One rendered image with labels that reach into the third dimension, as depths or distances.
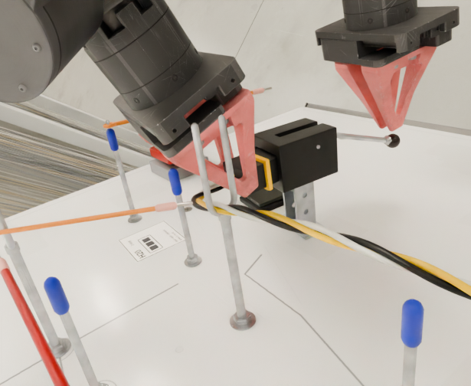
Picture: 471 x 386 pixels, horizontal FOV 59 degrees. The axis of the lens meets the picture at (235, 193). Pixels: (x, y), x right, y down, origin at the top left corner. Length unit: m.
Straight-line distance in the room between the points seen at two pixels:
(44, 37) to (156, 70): 0.09
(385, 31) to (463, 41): 1.39
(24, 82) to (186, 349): 0.18
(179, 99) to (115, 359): 0.17
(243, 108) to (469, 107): 1.38
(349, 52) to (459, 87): 1.29
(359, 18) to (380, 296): 0.21
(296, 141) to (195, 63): 0.10
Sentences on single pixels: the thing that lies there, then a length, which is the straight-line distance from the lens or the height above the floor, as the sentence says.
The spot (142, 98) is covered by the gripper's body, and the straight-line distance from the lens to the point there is 0.27.
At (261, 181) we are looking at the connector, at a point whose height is 1.16.
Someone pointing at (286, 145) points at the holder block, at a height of 1.16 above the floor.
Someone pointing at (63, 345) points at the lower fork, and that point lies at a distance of 0.32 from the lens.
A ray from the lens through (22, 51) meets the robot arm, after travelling 0.19.
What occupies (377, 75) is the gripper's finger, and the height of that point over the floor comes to 1.11.
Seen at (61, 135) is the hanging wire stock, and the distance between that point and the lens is 1.00.
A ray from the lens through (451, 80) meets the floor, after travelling 1.68.
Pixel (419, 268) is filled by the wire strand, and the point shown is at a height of 1.23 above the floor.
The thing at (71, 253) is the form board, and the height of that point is 1.22.
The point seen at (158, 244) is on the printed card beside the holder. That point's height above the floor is 1.17.
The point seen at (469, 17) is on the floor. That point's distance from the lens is 1.79.
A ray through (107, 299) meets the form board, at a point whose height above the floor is 1.22.
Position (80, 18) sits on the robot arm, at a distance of 0.21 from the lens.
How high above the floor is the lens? 1.39
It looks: 41 degrees down
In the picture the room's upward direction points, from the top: 70 degrees counter-clockwise
